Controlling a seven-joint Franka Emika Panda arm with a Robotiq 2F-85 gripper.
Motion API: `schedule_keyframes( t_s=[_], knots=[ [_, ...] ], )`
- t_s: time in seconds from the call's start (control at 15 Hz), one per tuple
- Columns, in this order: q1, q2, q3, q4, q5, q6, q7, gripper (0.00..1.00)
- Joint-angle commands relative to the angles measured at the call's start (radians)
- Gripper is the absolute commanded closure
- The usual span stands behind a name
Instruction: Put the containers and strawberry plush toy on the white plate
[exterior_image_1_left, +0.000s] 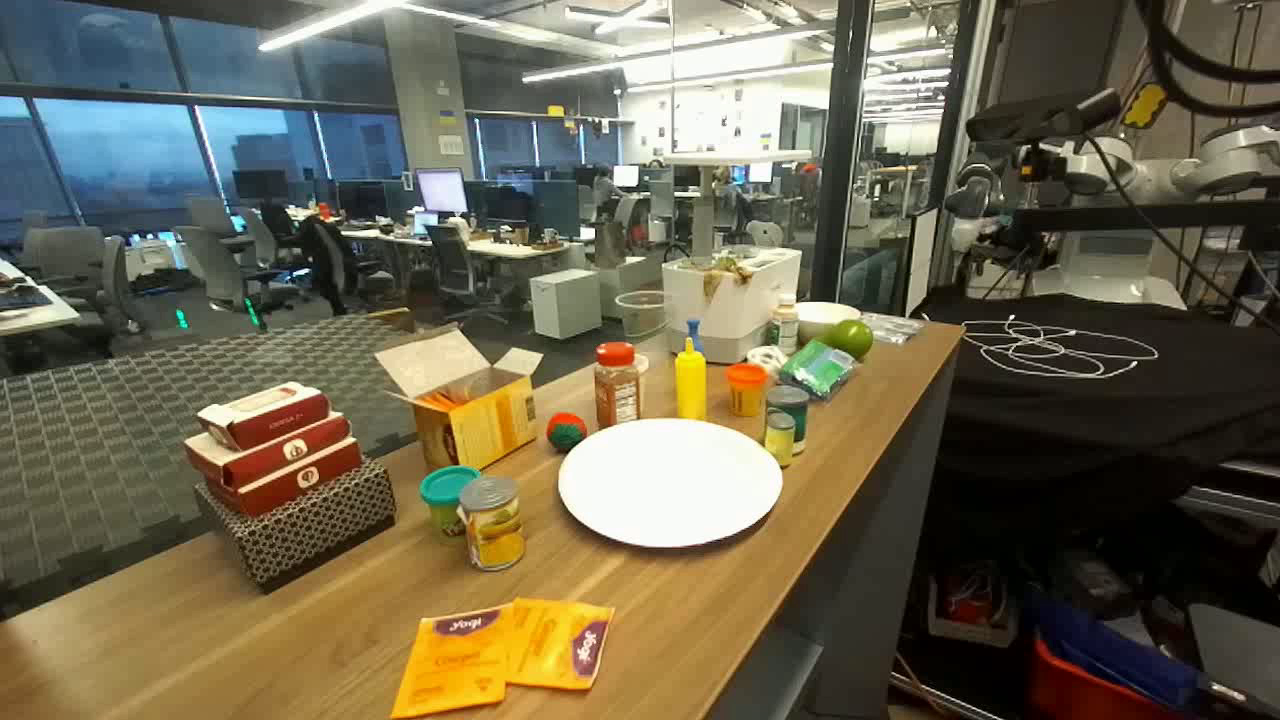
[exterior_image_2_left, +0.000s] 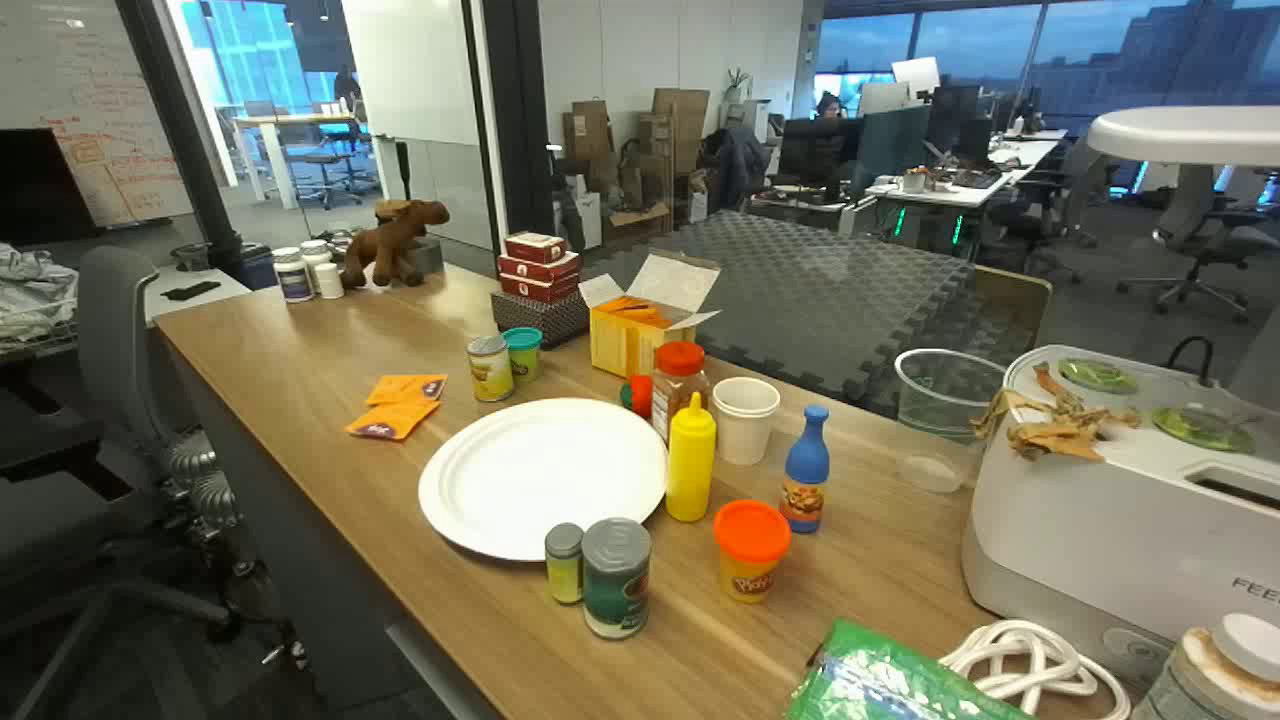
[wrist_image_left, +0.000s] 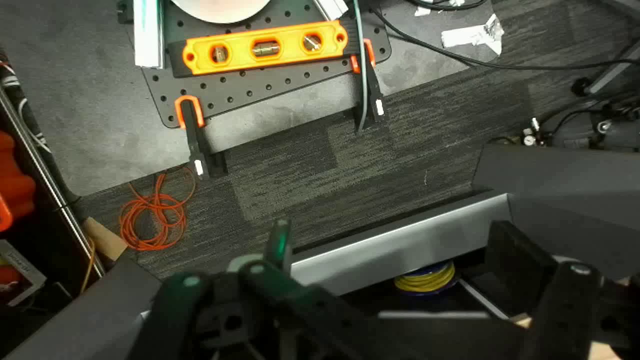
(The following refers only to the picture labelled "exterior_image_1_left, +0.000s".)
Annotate large green label can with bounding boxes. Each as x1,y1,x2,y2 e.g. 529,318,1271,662
770,384,812,456

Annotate small yellow-green can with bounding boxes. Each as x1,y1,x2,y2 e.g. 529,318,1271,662
764,410,796,467

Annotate yellow label tin can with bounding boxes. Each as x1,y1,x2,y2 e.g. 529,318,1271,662
455,474,526,571

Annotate computer monitor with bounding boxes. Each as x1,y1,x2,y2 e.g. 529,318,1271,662
415,169,468,216

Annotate top red box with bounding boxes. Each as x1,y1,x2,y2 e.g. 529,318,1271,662
198,380,327,449

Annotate bottom red box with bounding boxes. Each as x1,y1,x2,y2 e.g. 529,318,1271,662
202,435,359,515

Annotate open yellow cardboard box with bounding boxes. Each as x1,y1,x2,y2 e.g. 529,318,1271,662
376,329,538,467

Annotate orange tea packet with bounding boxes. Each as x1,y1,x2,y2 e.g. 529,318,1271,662
510,601,616,691
392,607,510,720

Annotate green snack bag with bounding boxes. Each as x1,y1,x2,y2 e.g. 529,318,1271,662
785,340,856,394

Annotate middle red box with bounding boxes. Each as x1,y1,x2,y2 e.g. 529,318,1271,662
183,410,347,487

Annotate red box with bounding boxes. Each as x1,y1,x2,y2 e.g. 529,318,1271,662
198,380,327,449
202,435,359,515
183,410,347,487

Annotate white bowl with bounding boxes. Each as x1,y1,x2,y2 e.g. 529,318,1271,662
796,300,862,340

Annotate left orange tea packet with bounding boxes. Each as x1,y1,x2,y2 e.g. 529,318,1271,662
392,607,510,720

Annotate yellow mustard bottle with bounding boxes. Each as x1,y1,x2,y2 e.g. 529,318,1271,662
676,318,709,421

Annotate teal lid play-doh tub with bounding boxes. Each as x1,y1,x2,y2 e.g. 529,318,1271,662
419,462,476,537

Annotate right orange tea packet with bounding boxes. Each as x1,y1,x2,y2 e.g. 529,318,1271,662
510,601,616,691

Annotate orange lid play-doh tub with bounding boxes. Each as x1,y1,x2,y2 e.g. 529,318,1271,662
724,364,771,423

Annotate red lid spice jar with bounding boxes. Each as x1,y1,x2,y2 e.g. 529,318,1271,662
596,340,643,429

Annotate white coiled cable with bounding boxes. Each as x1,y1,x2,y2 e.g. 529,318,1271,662
962,310,1164,389

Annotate red bin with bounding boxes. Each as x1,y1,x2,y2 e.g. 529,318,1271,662
1028,636,1175,720

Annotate patterned grey box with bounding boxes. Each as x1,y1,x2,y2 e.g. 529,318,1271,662
193,462,395,593

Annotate red strawberry plush toy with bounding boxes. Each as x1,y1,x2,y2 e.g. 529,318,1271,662
550,410,587,451

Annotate green apple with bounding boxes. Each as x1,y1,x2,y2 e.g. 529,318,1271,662
826,318,876,358

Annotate white round plate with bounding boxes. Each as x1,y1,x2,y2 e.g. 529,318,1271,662
555,421,785,553

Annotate black cloth table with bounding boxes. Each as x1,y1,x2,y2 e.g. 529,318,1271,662
926,290,1280,501

